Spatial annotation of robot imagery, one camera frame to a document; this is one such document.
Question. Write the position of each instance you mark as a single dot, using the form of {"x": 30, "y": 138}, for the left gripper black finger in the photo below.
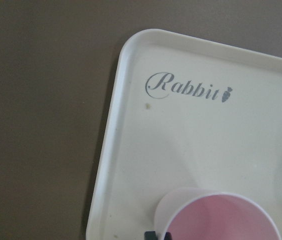
{"x": 150, "y": 236}

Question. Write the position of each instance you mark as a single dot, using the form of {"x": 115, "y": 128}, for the pink cup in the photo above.
{"x": 189, "y": 213}

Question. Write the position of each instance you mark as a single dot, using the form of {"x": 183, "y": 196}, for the cream rabbit tray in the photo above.
{"x": 187, "y": 112}

